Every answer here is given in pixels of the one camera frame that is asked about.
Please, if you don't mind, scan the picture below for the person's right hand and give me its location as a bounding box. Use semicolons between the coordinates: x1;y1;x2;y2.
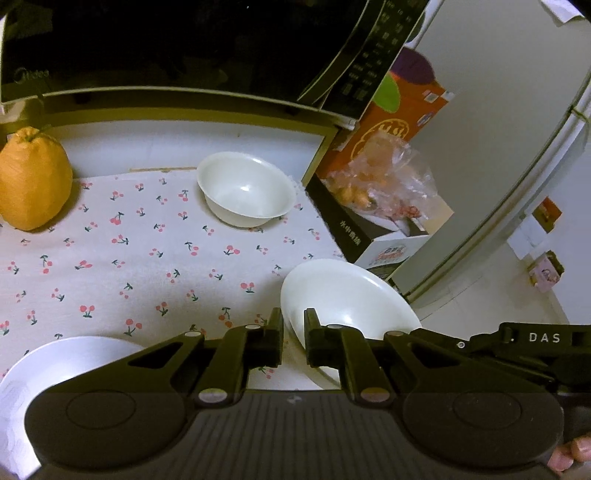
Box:
549;436;591;474

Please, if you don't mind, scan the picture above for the black and white carton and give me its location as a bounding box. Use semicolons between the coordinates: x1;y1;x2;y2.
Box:
305;173;433;294

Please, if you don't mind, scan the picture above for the orange citrus fruit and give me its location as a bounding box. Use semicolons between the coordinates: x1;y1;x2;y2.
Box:
0;127;74;232

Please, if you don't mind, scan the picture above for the clear plastic bag of fruit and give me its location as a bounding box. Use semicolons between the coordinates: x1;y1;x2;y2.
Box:
322;137;456;232

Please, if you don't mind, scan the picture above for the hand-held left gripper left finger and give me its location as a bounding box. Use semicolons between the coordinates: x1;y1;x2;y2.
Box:
127;307;284;408

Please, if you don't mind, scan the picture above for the orange cardboard box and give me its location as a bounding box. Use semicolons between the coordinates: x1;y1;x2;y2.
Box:
316;46;461;185

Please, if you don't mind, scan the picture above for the white refrigerator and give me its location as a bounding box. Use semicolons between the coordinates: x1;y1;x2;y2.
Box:
392;0;591;325

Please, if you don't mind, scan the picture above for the white bowl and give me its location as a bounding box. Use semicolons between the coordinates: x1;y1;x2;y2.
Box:
197;152;297;228

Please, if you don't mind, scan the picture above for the black microwave oven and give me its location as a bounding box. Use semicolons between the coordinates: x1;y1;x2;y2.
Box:
0;0;431;131

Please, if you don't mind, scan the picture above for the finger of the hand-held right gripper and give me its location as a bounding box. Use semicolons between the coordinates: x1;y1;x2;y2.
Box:
411;322;575;391

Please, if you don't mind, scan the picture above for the cherry print tablecloth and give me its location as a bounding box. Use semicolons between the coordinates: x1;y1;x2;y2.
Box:
0;167;371;389

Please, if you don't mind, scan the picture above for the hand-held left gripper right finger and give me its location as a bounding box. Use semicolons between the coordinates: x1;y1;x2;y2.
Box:
302;308;467;408

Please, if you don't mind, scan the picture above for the cream bowl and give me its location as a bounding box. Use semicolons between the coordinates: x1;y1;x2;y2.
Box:
280;258;424;389

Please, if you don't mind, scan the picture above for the orange card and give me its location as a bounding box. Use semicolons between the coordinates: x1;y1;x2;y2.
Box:
532;197;563;234

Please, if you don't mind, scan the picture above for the plain white plate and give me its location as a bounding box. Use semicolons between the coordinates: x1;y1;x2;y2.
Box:
0;336;147;479

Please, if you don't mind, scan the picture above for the white paper note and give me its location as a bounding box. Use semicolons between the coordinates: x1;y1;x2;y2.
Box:
506;220;551;260

